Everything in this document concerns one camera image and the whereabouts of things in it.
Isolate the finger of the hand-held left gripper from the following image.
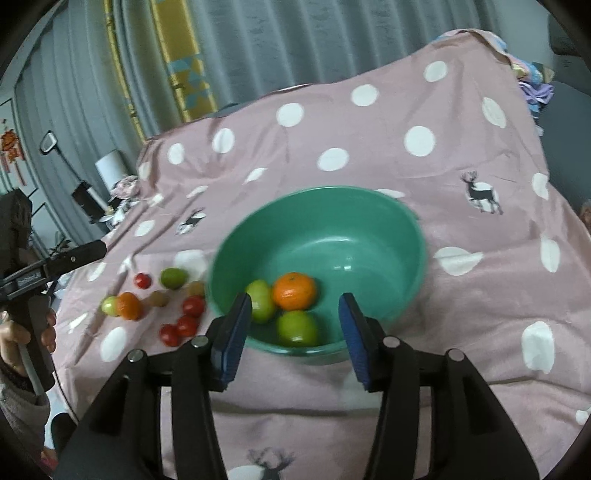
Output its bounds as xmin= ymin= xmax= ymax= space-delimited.
xmin=41 ymin=239 xmax=108 ymax=278

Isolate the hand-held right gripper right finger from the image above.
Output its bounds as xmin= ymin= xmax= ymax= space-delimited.
xmin=338 ymin=292 xmax=541 ymax=480

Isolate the green plastic bowl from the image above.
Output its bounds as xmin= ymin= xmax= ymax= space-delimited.
xmin=206 ymin=185 xmax=428 ymax=366

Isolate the grey curtain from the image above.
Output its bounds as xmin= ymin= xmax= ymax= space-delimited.
xmin=14 ymin=0 xmax=550 ymax=232

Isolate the pink polka dot blanket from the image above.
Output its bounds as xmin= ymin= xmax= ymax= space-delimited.
xmin=51 ymin=28 xmax=591 ymax=480

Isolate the grey sofa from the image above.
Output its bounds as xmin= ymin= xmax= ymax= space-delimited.
xmin=538 ymin=28 xmax=591 ymax=208

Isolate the colourful folded cloth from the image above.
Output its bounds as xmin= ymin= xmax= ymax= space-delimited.
xmin=505 ymin=51 xmax=555 ymax=116

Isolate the yellow patterned curtain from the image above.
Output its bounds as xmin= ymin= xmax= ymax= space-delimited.
xmin=150 ymin=0 xmax=218 ymax=123

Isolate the person's left forearm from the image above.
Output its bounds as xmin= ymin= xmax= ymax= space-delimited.
xmin=0 ymin=357 xmax=51 ymax=462

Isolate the floral cloth pile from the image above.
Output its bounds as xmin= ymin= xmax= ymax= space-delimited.
xmin=108 ymin=175 xmax=141 ymax=217

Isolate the person's left hand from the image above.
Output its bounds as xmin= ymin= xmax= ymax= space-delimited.
xmin=0 ymin=308 xmax=58 ymax=377

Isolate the black box device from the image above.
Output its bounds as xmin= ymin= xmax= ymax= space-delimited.
xmin=71 ymin=181 xmax=107 ymax=223

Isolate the white cylinder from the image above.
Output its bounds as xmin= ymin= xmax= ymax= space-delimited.
xmin=95 ymin=150 xmax=125 ymax=195

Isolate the orange mandarin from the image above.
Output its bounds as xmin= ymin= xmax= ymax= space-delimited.
xmin=115 ymin=292 xmax=144 ymax=320
xmin=272 ymin=272 xmax=318 ymax=311

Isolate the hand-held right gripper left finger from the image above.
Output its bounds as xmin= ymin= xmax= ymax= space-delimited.
xmin=54 ymin=292 xmax=254 ymax=480

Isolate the red knot ornament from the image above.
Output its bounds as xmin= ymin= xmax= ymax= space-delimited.
xmin=0 ymin=117 xmax=26 ymax=174

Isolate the black oval frame on pole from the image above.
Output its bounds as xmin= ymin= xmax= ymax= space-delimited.
xmin=39 ymin=130 xmax=90 ymax=185

